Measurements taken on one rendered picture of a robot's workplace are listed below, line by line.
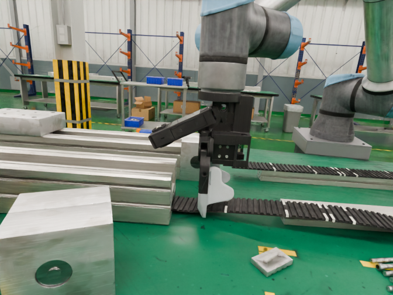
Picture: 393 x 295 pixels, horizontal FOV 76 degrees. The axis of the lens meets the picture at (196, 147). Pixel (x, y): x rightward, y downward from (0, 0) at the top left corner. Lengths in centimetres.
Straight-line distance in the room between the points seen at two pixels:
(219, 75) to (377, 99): 65
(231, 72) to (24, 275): 33
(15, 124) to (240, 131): 51
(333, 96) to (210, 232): 73
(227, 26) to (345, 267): 37
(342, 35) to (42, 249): 861
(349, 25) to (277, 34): 838
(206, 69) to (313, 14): 822
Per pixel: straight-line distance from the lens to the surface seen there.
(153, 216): 43
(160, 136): 41
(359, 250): 49
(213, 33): 38
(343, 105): 101
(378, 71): 90
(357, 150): 103
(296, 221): 49
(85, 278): 31
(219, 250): 39
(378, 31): 84
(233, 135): 39
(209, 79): 38
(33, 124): 67
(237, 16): 39
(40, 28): 1035
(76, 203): 32
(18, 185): 49
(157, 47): 850
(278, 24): 45
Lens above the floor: 102
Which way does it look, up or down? 16 degrees down
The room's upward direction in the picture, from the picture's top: 4 degrees clockwise
